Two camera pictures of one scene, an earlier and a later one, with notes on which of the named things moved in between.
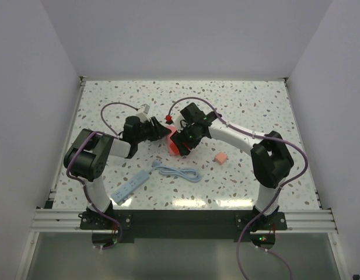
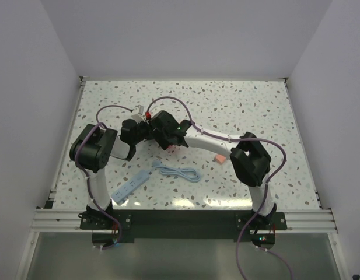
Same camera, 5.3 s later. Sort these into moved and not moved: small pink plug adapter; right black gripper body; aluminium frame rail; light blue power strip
Moved: right black gripper body
Not moved: light blue power strip; small pink plug adapter; aluminium frame rail
